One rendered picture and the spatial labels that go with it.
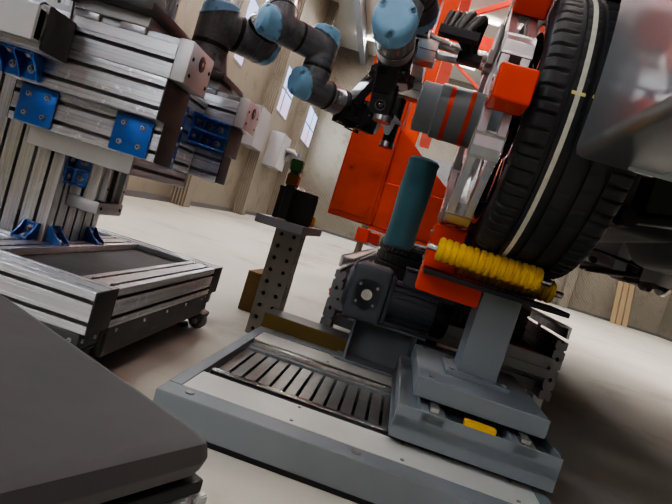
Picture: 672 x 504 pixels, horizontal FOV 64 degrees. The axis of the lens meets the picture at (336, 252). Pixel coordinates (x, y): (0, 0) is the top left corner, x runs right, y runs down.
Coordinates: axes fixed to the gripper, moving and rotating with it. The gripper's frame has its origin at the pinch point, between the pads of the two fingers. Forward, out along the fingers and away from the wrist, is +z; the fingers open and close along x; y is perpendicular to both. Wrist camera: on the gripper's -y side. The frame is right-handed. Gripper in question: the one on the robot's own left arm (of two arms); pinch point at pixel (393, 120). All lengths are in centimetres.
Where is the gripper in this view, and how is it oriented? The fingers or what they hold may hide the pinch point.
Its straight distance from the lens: 162.5
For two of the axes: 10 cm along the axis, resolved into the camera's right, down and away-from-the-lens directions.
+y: -3.0, 9.5, 0.5
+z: 7.6, 2.0, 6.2
